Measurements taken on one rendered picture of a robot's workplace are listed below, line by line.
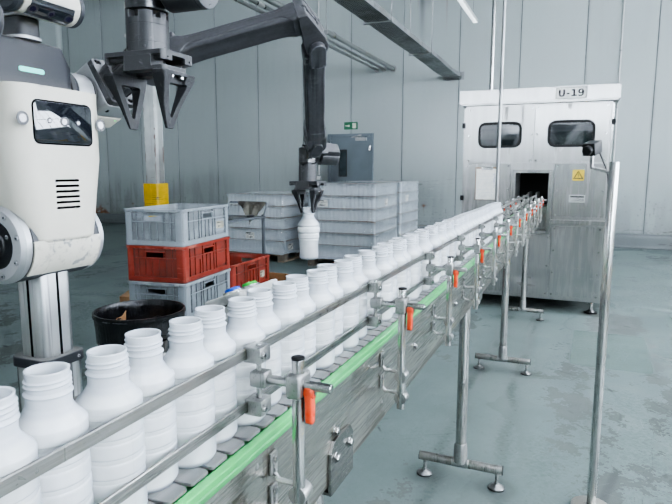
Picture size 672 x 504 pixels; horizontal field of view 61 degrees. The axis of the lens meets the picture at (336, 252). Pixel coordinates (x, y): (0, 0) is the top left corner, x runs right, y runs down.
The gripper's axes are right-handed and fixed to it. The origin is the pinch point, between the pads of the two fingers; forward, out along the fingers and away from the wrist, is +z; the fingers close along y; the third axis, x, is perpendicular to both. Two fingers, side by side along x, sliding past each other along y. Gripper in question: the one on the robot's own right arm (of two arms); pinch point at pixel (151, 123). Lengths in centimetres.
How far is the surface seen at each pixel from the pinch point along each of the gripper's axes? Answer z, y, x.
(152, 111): -105, -674, 798
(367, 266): 26, 16, 46
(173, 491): 39.9, 18.5, -20.4
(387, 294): 33, 18, 54
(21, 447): 27.5, 18.0, -36.9
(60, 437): 28.5, 17.4, -32.9
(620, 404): 138, 86, 289
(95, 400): 27.4, 16.3, -28.0
